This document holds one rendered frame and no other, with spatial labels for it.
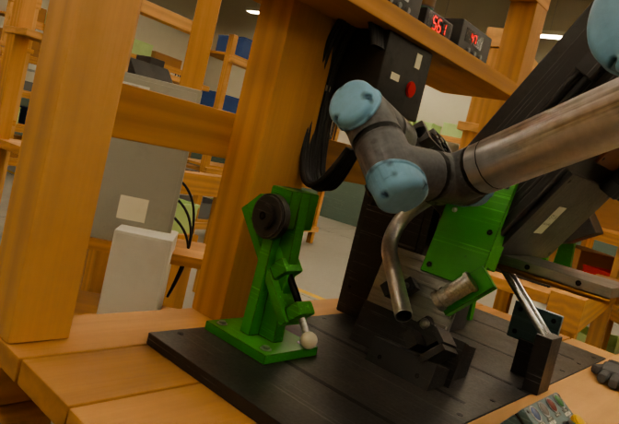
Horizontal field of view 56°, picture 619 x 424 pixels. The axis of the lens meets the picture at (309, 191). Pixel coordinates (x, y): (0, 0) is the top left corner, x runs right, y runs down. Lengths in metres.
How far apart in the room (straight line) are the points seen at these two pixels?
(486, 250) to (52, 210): 0.71
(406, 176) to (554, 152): 0.18
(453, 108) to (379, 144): 10.01
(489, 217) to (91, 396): 0.71
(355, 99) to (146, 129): 0.39
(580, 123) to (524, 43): 1.26
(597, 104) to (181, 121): 0.68
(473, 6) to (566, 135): 10.48
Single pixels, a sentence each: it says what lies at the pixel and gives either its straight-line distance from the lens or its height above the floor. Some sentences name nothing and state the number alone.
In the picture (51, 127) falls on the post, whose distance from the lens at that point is 0.86.
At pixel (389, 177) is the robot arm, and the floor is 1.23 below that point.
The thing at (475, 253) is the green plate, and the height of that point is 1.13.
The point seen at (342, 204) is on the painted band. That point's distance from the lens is 11.51.
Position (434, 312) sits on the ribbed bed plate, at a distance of 1.10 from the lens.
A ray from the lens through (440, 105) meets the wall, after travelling 10.89.
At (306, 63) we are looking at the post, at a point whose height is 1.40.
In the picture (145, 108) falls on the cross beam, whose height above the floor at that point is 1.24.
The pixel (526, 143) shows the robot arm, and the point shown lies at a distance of 0.78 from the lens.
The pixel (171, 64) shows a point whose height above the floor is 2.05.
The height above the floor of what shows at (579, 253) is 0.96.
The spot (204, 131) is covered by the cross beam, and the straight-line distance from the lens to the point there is 1.10.
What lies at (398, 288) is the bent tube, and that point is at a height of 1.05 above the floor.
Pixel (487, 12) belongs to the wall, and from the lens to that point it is 11.08.
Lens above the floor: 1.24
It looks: 4 degrees down
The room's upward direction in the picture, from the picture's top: 13 degrees clockwise
